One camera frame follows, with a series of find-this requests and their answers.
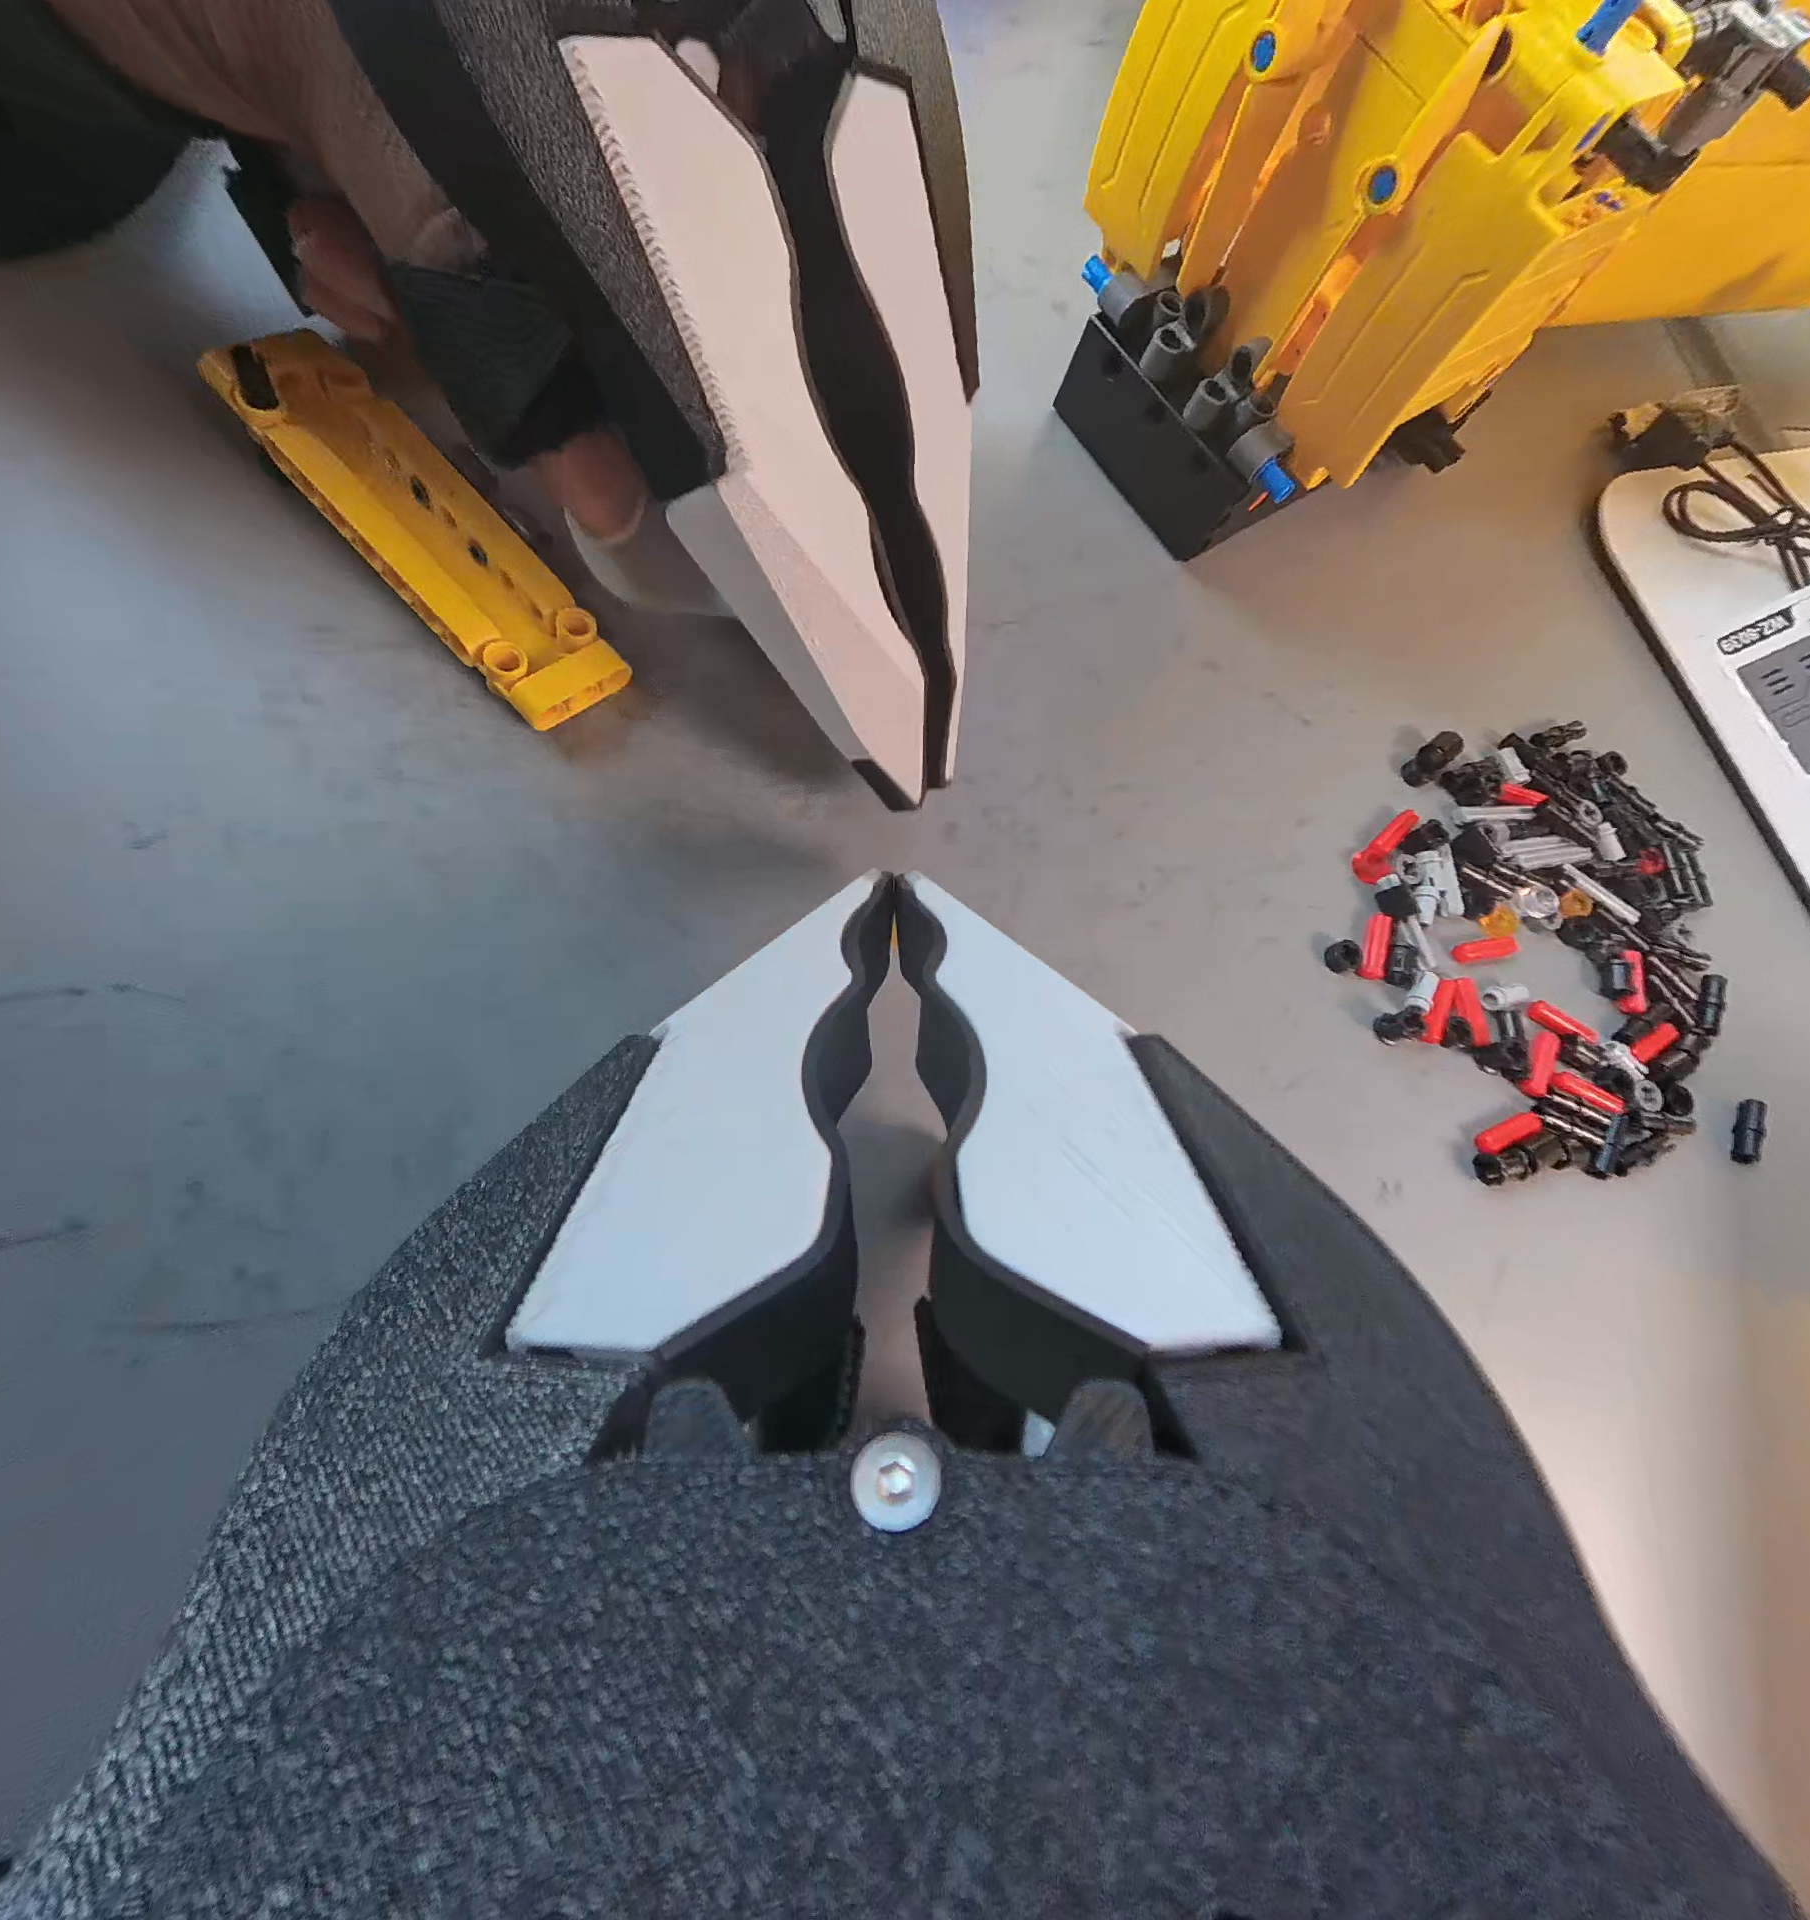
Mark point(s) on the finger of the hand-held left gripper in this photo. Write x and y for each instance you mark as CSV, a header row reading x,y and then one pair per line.
x,y
921,331
726,331

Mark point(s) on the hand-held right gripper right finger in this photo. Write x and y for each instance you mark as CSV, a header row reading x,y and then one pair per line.
x,y
1101,1201

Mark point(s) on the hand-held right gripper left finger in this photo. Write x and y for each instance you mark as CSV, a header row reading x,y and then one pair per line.
x,y
679,1201

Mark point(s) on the yellow lego beam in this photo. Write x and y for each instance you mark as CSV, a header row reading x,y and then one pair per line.
x,y
426,555

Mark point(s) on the person's left forearm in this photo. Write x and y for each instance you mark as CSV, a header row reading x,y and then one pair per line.
x,y
36,165

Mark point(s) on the yellow lego model black base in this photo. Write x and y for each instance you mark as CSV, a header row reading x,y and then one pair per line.
x,y
1370,225

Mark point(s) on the pile of red black lego pins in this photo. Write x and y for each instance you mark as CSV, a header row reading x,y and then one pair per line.
x,y
1535,961

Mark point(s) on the single black lego pin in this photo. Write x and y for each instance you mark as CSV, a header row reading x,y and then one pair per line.
x,y
1750,1131

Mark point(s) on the lego sticker sheet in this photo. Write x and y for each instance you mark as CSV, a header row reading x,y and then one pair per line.
x,y
1791,721

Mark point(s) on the person's left hand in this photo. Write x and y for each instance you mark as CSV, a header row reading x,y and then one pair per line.
x,y
244,91

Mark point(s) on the white rounded board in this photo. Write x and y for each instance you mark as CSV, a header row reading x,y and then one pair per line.
x,y
1654,571

